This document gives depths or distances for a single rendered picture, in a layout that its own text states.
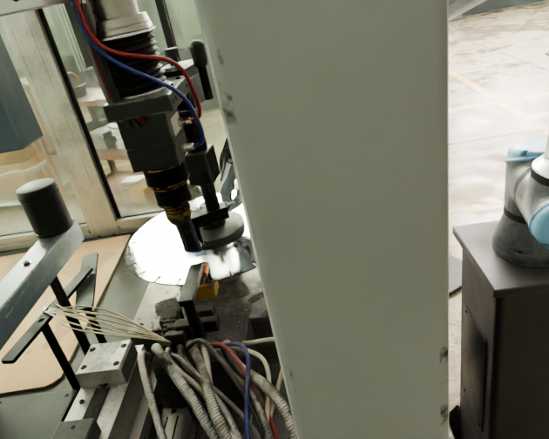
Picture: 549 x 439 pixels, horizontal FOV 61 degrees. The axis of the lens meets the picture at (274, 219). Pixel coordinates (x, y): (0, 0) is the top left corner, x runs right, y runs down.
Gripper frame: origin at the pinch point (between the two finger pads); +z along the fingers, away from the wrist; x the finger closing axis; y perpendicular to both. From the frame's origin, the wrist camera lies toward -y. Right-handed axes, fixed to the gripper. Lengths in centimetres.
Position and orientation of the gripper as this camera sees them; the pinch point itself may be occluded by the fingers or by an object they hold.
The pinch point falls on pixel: (230, 203)
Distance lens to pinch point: 85.2
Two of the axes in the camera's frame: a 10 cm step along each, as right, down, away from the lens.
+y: -1.2, 3.0, -9.5
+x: 9.3, 3.7, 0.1
